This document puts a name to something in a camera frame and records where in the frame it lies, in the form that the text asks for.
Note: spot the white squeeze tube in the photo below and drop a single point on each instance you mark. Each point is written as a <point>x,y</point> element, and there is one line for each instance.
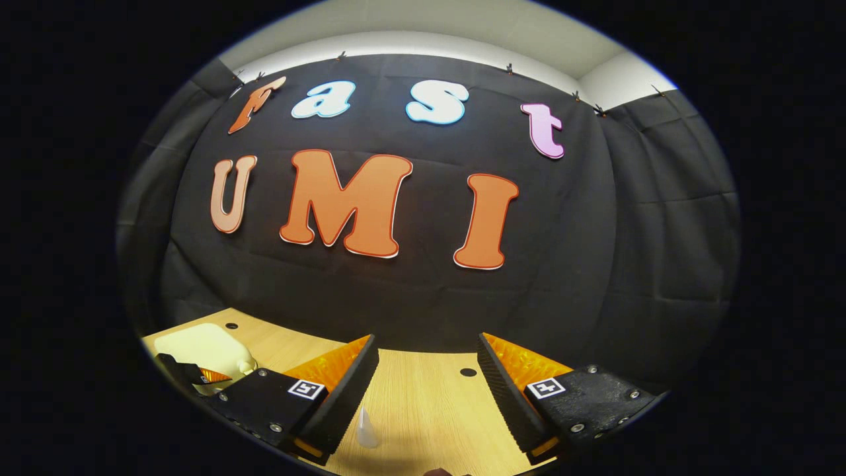
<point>367,433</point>

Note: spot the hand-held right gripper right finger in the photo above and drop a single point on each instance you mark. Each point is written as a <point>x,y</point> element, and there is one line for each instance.
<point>509,396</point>

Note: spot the pale yellow suitcase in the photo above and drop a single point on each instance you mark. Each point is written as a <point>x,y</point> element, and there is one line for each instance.
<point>205,347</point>

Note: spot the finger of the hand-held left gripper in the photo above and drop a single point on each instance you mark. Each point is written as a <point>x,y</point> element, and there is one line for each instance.
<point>182,370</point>

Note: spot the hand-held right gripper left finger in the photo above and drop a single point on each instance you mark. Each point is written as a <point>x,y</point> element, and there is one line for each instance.
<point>347,396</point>

